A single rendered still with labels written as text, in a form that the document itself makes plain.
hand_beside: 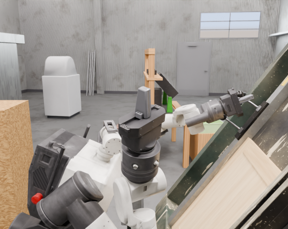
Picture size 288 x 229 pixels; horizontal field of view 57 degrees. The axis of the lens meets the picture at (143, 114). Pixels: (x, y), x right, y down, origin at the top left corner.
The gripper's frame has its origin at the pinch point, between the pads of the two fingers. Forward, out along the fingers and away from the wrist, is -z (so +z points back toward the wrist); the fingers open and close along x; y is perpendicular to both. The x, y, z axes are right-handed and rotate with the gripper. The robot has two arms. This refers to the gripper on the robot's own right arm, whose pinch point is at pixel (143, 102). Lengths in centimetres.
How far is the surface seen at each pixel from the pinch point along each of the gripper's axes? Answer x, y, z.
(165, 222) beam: 40, -13, 84
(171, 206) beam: 55, -19, 90
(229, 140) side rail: 83, -5, 53
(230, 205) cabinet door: 36, 14, 48
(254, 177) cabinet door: 42, 18, 38
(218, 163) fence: 59, -1, 52
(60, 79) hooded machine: 331, -533, 239
